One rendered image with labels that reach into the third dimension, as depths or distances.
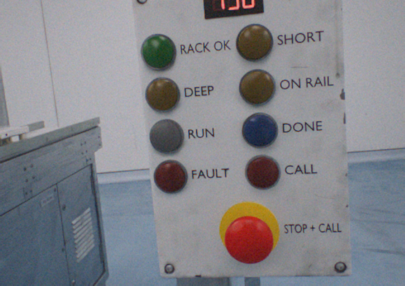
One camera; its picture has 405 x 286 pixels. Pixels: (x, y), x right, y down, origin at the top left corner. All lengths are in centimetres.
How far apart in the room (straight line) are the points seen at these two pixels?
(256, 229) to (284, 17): 17
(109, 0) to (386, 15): 264
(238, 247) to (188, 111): 12
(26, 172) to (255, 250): 112
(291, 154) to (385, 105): 416
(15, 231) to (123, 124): 286
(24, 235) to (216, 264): 116
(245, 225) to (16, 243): 118
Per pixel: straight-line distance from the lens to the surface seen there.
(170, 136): 35
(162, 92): 35
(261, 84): 34
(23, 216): 149
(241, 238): 35
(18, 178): 137
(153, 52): 35
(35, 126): 200
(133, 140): 421
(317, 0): 36
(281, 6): 35
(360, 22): 441
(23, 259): 151
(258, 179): 35
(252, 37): 34
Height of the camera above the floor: 101
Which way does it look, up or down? 8 degrees down
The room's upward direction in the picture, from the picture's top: 5 degrees counter-clockwise
